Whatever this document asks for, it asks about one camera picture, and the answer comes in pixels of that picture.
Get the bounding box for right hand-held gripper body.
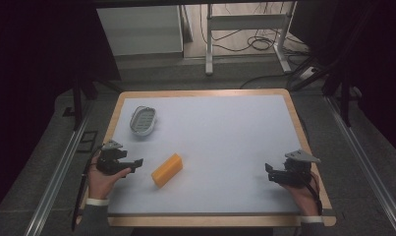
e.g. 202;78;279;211
272;148;321;189

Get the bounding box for white cabinet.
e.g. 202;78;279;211
96;4;185;57

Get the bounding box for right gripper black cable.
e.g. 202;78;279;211
303;171;324;217

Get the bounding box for person's right hand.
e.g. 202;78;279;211
279;171;323;218

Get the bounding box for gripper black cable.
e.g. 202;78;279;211
303;171;324;217
71;145;105;232

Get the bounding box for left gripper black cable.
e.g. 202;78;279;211
71;145;105;232

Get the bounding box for grey soap dish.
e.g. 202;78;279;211
129;105;158;137

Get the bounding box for black tripod stand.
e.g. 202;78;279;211
61;55;125;132
288;48;364;128

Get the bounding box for white metal stand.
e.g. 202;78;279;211
204;1;298;77

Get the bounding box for white table mat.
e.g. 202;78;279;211
107;94;305;215

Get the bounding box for person's left hand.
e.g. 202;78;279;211
87;153;133;201

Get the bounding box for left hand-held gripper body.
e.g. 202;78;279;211
96;139;131;176

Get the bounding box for black floor cables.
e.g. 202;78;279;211
199;2;314;90

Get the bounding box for orange soap bar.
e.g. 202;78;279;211
150;152;184;189

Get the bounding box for white power strip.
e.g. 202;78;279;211
299;66;317;82

